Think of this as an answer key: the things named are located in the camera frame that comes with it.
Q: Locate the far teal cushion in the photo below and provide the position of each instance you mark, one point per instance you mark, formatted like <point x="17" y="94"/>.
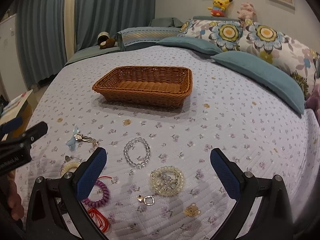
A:
<point x="196" y="44"/>

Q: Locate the brown plush toy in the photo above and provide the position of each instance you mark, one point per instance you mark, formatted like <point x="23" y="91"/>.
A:
<point x="105" y="40"/>

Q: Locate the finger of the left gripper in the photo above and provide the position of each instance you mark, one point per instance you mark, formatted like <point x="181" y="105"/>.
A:
<point x="11" y="125"/>
<point x="33" y="134"/>

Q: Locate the left hand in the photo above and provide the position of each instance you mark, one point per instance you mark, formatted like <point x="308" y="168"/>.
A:
<point x="9" y="188"/>

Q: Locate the left floral pillow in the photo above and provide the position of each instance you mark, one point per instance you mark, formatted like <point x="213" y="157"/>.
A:
<point x="224" y="34"/>

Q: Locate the right floral pillow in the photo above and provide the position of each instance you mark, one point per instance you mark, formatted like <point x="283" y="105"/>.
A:
<point x="287" y="54"/>

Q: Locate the near teal cushion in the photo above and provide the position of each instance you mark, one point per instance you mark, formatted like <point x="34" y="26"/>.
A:
<point x="265" y="74"/>

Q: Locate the blue curtain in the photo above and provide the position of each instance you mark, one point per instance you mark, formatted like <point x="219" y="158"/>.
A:
<point x="49" y="32"/>

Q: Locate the floral pillow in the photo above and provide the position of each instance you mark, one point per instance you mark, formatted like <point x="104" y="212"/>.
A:
<point x="287" y="54"/>
<point x="224" y="34"/>

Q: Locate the light blue hair clip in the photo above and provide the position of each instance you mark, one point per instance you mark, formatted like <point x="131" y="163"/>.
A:
<point x="71" y="143"/>

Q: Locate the teal cushion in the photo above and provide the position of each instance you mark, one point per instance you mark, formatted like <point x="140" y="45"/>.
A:
<point x="196" y="44"/>
<point x="265" y="74"/>

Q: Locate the floral quilted bedspread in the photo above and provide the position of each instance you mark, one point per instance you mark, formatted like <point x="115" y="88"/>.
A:
<point x="165" y="153"/>

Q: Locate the pink plush toy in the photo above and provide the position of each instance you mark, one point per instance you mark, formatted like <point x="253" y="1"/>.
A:
<point x="246" y="12"/>

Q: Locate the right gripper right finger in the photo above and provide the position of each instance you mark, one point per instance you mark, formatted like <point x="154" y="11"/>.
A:
<point x="273" y="219"/>

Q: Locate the brown wicker basket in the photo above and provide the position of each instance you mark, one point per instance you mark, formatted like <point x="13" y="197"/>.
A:
<point x="161" y="86"/>

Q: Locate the purple fuzzy blanket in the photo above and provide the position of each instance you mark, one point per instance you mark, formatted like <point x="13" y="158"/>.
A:
<point x="313" y="102"/>

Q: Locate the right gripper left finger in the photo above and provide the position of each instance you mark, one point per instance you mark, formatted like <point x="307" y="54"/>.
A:
<point x="55" y="208"/>

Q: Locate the wooden side table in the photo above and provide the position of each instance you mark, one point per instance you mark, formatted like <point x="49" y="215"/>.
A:
<point x="22" y="106"/>

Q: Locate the silver square pendant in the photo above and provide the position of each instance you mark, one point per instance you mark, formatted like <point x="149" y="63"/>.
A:
<point x="146" y="200"/>

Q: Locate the folded teal striped blanket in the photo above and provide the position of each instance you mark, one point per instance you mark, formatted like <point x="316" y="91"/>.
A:
<point x="143" y="37"/>

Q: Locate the yellow pikachu plush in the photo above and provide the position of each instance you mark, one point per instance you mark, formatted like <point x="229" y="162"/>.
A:
<point x="219" y="7"/>

